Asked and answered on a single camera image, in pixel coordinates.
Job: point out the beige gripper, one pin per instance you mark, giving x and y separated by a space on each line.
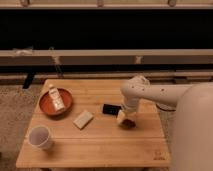
125 114

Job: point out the dark red pepper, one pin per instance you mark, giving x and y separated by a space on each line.
127 123

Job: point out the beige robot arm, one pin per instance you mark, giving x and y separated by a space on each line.
192 133

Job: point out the black rectangular object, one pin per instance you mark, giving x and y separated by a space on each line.
111 109

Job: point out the beige sponge block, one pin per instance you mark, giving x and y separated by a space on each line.
83 119

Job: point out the wooden table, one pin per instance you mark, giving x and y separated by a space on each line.
101 143

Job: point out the white bottle in bowl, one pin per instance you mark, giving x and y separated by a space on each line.
56 98

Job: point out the orange bowl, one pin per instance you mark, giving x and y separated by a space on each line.
47 107

